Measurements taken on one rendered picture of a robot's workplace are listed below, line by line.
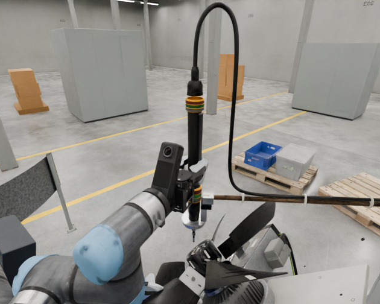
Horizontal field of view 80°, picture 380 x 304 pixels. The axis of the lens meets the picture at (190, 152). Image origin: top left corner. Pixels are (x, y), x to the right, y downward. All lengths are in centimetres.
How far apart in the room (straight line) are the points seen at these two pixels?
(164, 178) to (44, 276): 26
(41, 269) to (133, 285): 16
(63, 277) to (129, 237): 15
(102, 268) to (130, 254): 5
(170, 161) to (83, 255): 22
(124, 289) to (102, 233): 12
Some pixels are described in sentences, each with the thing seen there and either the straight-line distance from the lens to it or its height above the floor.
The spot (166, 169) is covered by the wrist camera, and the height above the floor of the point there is 171.
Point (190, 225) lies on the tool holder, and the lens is 67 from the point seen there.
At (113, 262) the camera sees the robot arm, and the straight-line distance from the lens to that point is 37.
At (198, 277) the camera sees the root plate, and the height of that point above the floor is 119.
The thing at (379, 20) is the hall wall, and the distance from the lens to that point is 1276.
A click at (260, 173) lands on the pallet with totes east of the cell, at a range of 364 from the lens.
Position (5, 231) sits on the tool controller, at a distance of 124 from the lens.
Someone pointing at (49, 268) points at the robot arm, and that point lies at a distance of 51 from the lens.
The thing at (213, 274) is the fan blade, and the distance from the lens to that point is 69.
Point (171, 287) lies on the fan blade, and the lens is 90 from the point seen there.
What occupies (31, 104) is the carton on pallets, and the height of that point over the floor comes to 27.
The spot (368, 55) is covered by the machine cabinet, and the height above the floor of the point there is 168.
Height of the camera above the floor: 194
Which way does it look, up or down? 26 degrees down
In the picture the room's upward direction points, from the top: straight up
